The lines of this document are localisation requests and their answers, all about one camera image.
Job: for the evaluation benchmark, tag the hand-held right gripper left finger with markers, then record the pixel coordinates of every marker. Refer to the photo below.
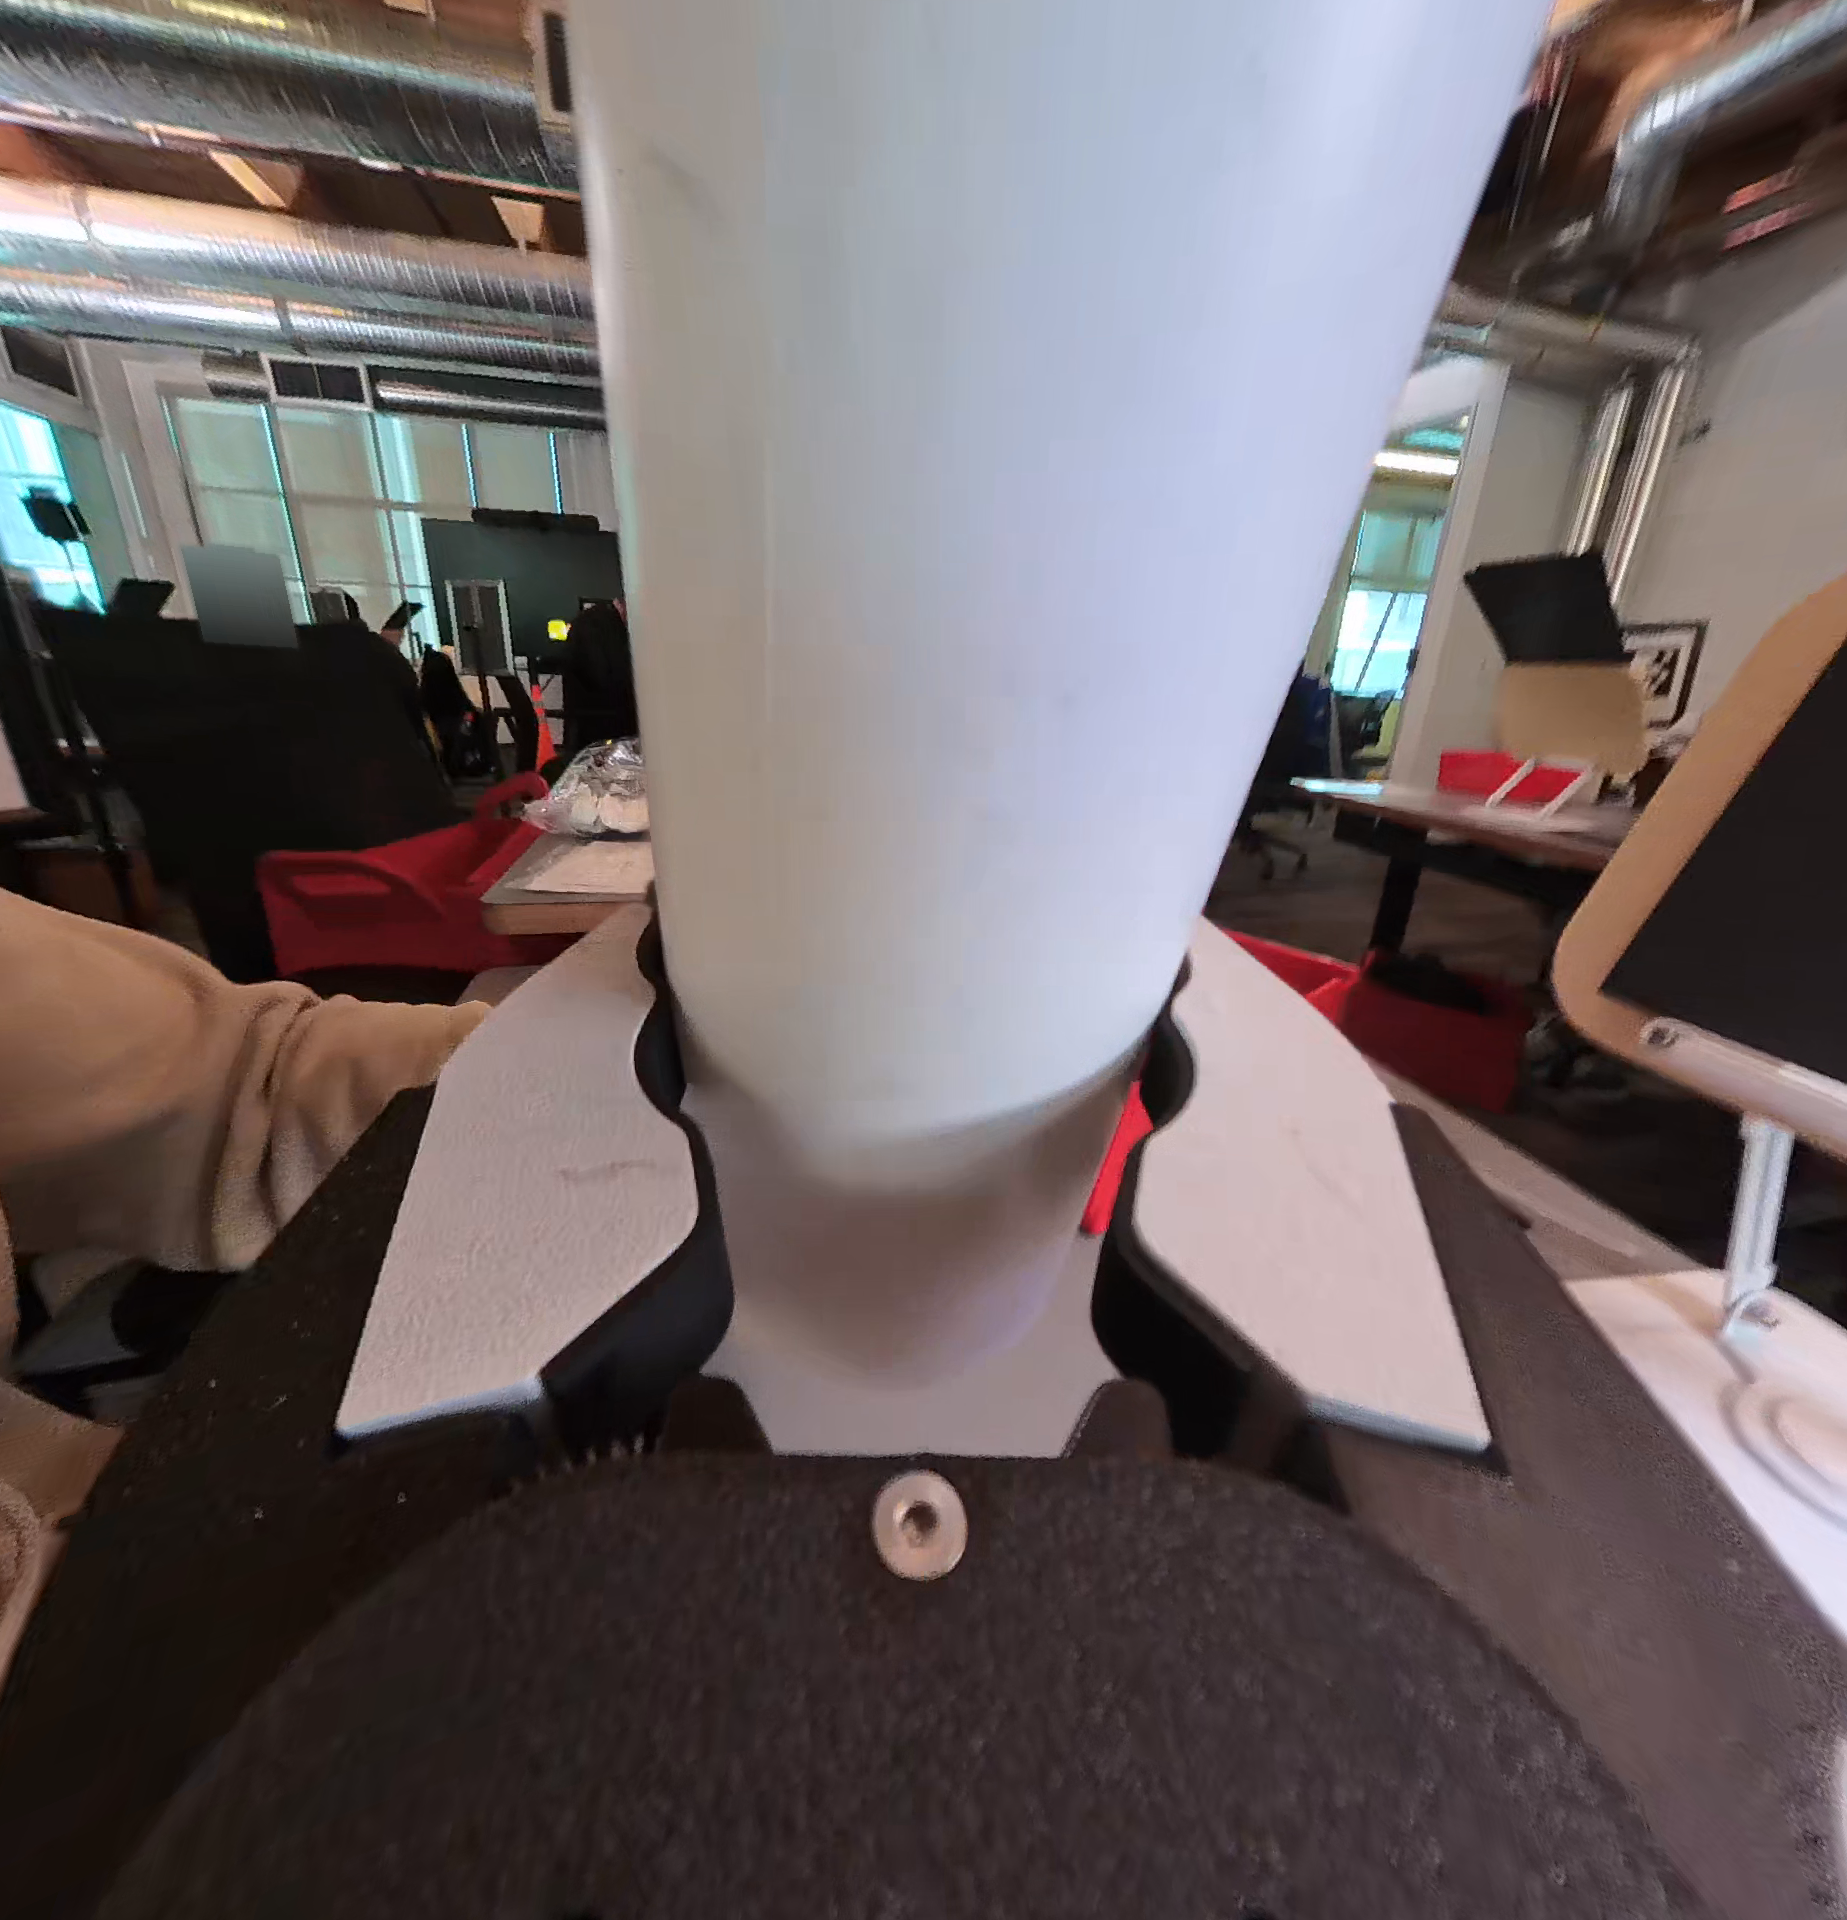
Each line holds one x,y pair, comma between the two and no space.
533,1200

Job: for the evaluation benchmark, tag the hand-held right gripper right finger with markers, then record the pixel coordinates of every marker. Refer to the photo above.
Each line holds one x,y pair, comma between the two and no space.
1298,1230

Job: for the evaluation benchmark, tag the red plastic bin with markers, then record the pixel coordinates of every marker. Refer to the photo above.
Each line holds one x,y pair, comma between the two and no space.
1115,1171

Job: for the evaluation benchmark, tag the white cylindrical bottle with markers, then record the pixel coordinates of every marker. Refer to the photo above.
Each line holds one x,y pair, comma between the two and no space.
1014,525

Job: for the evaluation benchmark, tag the person's left forearm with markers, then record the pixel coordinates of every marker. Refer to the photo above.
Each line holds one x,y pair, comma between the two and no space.
189,1081

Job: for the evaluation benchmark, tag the red fabric bag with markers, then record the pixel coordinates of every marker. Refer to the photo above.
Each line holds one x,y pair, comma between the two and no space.
1441,1041

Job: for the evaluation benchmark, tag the wooden table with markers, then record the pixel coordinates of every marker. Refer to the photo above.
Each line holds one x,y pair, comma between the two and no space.
564,876

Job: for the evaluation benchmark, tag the red tote bag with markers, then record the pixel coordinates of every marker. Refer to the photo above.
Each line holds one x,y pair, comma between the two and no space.
384,900

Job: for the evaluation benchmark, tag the clear plastic wrap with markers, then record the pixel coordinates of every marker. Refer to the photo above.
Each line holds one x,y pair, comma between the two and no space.
600,787

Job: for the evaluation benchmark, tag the wooden desk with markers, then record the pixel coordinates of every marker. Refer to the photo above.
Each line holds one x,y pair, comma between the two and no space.
1464,832

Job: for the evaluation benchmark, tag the black office chair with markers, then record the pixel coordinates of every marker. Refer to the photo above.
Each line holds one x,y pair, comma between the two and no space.
1291,766
233,751

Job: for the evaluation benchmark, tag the orange traffic cone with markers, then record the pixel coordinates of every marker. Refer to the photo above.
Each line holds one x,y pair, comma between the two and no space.
545,727

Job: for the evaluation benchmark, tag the small red bin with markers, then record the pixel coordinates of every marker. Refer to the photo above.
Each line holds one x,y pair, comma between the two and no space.
1470,772

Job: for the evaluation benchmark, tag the dark television screen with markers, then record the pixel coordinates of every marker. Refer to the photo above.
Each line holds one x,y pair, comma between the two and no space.
519,576

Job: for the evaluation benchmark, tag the printed marker board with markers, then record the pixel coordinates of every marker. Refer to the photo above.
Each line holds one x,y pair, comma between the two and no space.
1665,676

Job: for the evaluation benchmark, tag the metal air duct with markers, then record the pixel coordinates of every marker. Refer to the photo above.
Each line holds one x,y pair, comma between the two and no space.
264,256

